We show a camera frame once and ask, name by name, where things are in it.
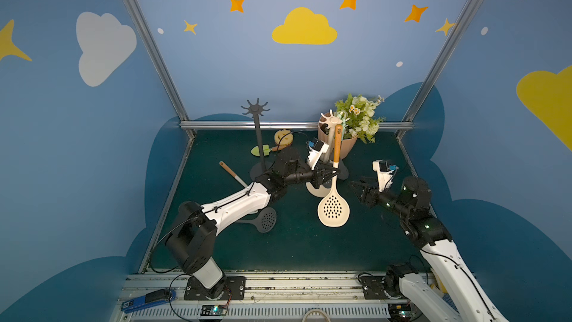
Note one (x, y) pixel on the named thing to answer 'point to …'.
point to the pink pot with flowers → (359, 120)
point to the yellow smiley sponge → (283, 139)
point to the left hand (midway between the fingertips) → (341, 170)
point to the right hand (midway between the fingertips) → (360, 178)
